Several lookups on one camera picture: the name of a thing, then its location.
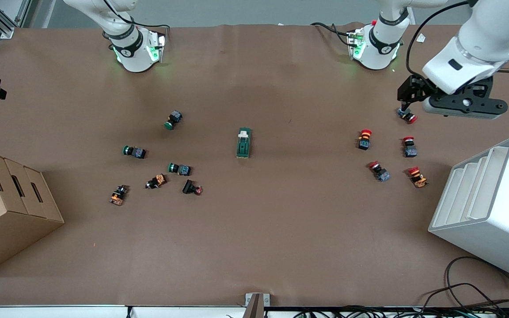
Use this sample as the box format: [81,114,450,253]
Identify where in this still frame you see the red mushroom button grey block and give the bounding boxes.
[403,136,418,158]
[397,108,418,124]
[368,161,391,182]

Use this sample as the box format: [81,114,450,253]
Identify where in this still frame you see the red mushroom button black block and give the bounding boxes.
[357,129,373,151]

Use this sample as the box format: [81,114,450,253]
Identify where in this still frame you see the red mushroom button orange block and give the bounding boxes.
[408,166,428,189]

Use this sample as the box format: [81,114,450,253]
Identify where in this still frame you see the brown cardboard box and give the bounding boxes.
[0,148,65,278]

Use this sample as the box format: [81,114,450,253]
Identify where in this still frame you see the white foam stepped box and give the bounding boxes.
[428,136,509,284]

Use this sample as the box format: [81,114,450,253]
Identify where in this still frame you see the brown paper table cover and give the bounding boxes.
[0,22,509,307]

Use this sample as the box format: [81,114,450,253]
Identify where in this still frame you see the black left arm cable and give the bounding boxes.
[406,0,474,78]

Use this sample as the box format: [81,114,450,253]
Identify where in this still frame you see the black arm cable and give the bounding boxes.
[103,0,171,31]
[406,0,474,78]

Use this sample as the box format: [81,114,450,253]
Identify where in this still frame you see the black base cable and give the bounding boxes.
[311,22,353,47]

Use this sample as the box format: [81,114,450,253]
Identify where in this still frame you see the black orange selector switch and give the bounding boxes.
[109,185,129,206]
[145,174,167,189]

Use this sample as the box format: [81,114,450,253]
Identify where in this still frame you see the black looping cable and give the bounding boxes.
[444,256,509,310]

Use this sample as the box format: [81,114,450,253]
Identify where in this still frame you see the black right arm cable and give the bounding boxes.
[103,0,171,31]

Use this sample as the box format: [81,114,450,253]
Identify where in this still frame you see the black cable bundle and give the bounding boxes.
[292,283,509,318]

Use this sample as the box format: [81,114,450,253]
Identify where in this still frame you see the black switch with red lens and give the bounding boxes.
[182,179,203,196]

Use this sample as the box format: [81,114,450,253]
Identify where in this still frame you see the white table edge rail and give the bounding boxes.
[0,305,246,318]

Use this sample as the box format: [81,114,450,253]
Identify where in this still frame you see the grey metal bracket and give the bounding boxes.
[245,293,270,318]

